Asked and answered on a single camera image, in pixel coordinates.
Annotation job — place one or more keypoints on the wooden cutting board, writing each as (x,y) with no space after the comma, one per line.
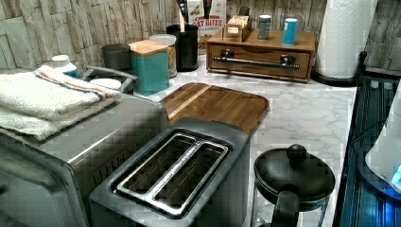
(213,103)

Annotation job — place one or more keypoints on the black paper towel holder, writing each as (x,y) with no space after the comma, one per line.
(353,81)

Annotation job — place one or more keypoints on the cinnamon oat bites box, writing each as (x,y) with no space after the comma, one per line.
(206,27)

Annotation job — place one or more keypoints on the glass jar with white lid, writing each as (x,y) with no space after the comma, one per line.
(169,41)

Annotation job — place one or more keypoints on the grey dish rack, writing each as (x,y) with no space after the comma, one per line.
(95,72)

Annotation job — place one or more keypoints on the black utensil holder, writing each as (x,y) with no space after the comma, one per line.
(186,47)

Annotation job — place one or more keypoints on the white bottle with blue label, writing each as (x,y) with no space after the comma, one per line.
(62,63)

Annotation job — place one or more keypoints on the teal canister with wooden lid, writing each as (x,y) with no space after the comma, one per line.
(149,62)

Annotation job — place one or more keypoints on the white plate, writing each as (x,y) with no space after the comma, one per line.
(107,83)

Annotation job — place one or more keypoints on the folded white towel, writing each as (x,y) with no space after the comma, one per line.
(45,101)

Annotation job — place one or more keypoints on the dark grey cup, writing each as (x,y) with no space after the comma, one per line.
(117,56)

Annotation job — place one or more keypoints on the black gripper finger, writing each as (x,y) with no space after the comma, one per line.
(182,4)
(207,4)

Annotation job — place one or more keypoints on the wooden spoon handle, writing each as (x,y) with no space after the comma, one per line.
(181,22)

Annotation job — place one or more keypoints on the wooden drawer with metal handle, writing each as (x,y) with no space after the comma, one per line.
(259,61)

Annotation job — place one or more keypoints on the stainless toaster oven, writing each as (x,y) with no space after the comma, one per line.
(47,183)

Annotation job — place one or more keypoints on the wooden drawer organizer box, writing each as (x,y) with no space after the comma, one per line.
(305,42)

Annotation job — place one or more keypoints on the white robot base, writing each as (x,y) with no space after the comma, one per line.
(384,158)

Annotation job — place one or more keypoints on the grey two-slot toaster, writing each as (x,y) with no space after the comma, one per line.
(194,174)

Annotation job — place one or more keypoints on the blue spice shaker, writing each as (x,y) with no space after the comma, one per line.
(290,30)

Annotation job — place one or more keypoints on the wooden tea bag holder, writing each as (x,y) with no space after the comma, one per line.
(237,29)

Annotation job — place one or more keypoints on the white paper towel roll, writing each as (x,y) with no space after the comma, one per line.
(344,34)

